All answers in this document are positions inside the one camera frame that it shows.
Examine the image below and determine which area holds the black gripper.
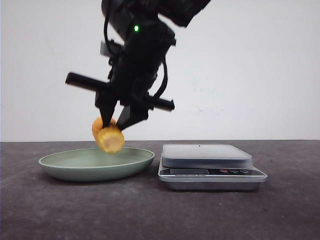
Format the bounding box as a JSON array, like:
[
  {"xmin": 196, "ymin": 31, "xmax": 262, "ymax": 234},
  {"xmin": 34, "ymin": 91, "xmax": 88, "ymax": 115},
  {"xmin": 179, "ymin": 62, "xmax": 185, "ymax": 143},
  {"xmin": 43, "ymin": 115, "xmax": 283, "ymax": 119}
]
[{"xmin": 65, "ymin": 23, "xmax": 176, "ymax": 131}]

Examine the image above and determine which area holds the yellow corn cob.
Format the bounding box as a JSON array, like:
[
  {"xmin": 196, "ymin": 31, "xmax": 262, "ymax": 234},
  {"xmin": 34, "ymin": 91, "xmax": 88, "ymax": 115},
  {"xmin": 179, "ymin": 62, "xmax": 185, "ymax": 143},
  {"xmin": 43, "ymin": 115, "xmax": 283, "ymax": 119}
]
[{"xmin": 91, "ymin": 117, "xmax": 125, "ymax": 154}]

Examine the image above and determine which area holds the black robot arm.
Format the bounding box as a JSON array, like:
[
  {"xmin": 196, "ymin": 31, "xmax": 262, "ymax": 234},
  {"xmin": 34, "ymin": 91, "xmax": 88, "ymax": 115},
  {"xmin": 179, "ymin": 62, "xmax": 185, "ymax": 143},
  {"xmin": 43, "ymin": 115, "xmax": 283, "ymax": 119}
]
[{"xmin": 65, "ymin": 0, "xmax": 208, "ymax": 130}]

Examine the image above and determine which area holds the green shallow plate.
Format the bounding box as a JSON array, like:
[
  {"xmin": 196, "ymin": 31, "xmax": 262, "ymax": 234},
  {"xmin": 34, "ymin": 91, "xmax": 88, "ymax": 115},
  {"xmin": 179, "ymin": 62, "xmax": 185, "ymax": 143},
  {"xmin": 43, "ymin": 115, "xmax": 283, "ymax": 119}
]
[{"xmin": 38, "ymin": 147, "xmax": 155, "ymax": 182}]

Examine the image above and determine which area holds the silver digital kitchen scale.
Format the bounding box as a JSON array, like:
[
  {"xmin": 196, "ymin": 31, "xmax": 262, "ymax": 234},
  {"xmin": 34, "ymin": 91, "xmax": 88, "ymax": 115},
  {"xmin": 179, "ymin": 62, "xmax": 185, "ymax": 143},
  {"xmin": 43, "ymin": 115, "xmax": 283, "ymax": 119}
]
[{"xmin": 158, "ymin": 144, "xmax": 268, "ymax": 191}]

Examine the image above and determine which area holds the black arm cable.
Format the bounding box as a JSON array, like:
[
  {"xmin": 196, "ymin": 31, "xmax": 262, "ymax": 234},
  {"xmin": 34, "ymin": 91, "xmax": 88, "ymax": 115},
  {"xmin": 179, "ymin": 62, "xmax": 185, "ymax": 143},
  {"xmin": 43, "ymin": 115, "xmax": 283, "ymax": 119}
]
[{"xmin": 149, "ymin": 56, "xmax": 169, "ymax": 100}]

